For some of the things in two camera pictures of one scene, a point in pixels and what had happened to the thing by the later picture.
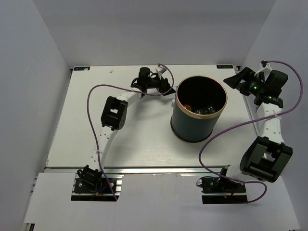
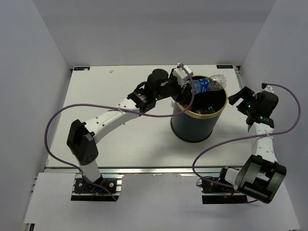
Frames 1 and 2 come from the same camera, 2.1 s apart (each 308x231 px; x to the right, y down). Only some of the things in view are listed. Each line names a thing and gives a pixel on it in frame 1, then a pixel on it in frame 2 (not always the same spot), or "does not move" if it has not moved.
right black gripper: x=247 y=75 → x=246 y=94
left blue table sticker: x=83 y=68 does not move
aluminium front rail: x=152 y=170 does not move
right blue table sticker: x=224 y=66 does not move
